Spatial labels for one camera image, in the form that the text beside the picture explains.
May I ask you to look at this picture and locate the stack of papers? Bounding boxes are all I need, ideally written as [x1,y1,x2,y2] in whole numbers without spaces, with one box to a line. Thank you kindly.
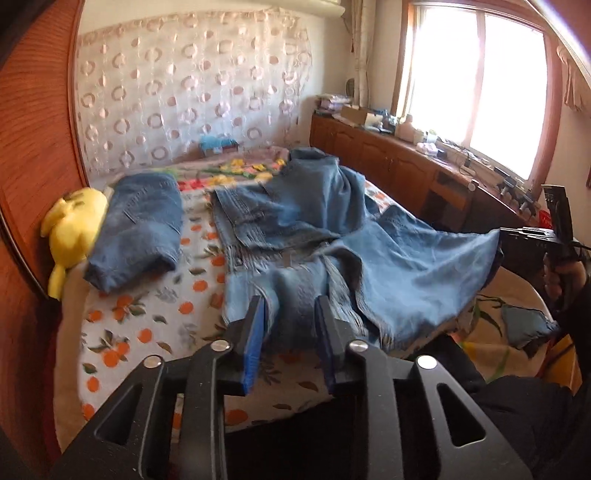
[315,95,352,114]

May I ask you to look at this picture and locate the person's black clothing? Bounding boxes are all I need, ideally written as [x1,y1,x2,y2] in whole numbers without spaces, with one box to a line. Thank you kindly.
[388,335,591,480]

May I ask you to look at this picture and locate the long wooden cabinet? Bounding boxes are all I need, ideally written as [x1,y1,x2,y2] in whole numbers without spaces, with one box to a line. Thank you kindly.
[309,113,546,232]

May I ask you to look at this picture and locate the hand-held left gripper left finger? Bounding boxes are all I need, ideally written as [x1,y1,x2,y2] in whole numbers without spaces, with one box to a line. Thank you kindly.
[48,295,266,480]

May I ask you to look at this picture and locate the wooden framed window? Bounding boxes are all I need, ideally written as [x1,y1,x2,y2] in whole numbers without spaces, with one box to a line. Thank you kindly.
[392,0,561,183]

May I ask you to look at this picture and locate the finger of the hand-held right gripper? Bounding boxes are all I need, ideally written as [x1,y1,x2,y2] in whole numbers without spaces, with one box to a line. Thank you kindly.
[500,227,532,252]

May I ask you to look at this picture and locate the cream fringed curtain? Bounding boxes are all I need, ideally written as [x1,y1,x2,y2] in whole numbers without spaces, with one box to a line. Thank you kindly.
[556,44,591,112]

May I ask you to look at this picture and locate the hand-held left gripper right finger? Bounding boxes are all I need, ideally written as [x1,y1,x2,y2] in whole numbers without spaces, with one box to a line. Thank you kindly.
[314,296,532,480]

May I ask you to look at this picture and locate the sheer circle pattern curtain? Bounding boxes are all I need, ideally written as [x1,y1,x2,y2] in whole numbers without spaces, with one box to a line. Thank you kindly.
[74,11,315,176]

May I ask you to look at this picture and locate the wooden chair dark back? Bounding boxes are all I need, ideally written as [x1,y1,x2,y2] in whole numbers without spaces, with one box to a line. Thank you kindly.
[462,179,532,234]

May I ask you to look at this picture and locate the frayed blue denim pants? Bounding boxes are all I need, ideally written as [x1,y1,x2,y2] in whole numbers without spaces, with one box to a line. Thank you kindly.
[211,148,502,356]

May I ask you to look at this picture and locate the cream patterned window curtain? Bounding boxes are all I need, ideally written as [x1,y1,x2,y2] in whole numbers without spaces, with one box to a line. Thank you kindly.
[346,0,379,109]

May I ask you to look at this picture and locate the small blue box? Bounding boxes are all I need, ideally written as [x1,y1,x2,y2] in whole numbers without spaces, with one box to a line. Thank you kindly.
[199,135,238,155]

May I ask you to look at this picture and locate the small blue cloth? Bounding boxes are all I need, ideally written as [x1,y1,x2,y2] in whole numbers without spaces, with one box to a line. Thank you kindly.
[501,305,561,352]

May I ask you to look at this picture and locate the person's right forearm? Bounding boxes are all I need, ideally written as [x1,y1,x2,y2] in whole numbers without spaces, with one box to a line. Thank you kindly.
[561,277,591,337]

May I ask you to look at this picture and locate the open cardboard box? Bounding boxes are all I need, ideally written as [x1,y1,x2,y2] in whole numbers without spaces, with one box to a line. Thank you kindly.
[341,105,382,126]

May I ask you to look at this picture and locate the person's right hand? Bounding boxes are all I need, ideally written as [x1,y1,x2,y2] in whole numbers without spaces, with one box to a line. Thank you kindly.
[543,255,564,304]

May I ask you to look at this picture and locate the yellow plush toy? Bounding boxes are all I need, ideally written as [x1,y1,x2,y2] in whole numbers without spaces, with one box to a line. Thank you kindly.
[41,187,112,298]

